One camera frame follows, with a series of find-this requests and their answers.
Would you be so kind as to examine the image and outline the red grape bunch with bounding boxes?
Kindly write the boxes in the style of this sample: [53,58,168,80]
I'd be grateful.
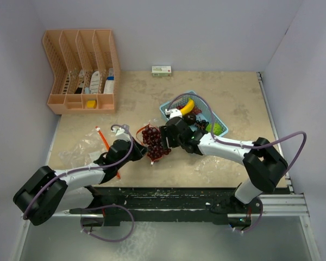
[140,125,172,164]
[183,105,209,130]

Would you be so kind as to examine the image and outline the clear orange-zip bag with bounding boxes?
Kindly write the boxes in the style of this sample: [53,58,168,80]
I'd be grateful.
[135,121,172,166]

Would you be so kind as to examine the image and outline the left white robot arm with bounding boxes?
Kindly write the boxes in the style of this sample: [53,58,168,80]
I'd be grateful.
[13,139,147,226]

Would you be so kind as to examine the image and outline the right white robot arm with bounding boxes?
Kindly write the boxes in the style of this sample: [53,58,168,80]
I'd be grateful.
[159,117,288,213]

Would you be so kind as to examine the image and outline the yellow banana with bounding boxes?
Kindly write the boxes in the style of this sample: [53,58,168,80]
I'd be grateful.
[179,98,195,116]

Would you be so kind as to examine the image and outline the light blue plastic basket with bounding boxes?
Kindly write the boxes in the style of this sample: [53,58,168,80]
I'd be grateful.
[159,91,228,136]

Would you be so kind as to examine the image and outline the green bumpy fruit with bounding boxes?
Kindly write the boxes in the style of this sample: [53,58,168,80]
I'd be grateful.
[205,123,224,136]

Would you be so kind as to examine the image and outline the yellow block in organizer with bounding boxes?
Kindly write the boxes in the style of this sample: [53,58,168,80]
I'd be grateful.
[86,100,97,109]

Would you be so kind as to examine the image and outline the blue white box in organizer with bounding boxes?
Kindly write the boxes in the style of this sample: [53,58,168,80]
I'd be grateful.
[103,68,115,94]

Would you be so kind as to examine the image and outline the small white green box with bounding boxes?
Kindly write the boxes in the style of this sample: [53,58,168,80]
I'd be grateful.
[152,66,172,77]

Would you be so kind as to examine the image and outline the white tube in organizer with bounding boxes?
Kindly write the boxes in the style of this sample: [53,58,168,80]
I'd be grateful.
[89,71,101,94]

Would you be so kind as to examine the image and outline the orange desk file organizer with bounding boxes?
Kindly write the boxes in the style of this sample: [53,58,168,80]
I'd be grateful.
[42,29,121,115]

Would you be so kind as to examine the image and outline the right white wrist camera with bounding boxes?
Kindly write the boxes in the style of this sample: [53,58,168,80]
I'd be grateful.
[164,108,183,119]

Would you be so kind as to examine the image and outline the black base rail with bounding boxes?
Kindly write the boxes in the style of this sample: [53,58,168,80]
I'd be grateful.
[70,187,263,227]

